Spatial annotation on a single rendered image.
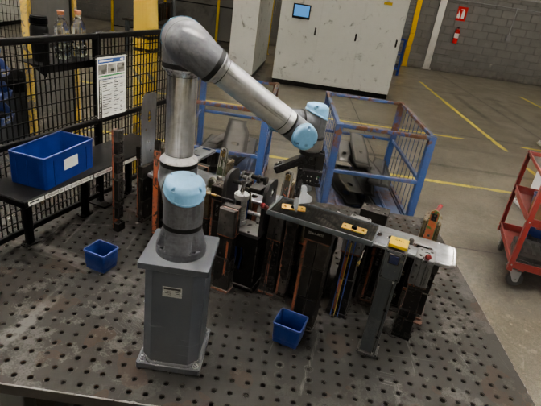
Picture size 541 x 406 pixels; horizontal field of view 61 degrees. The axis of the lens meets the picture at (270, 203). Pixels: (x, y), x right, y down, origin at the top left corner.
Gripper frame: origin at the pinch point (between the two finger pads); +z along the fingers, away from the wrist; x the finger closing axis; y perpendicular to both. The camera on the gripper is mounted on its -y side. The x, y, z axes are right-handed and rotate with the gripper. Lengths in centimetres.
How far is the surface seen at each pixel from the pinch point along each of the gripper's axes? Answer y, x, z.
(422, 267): 48, -4, 15
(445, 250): 63, 16, 18
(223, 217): -25.2, 7.7, 14.2
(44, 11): -233, 281, -17
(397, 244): 34.1, -15.0, 2.2
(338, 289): 22.9, 4.4, 36.2
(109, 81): -94, 74, -15
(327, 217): 11.8, -3.0, 2.1
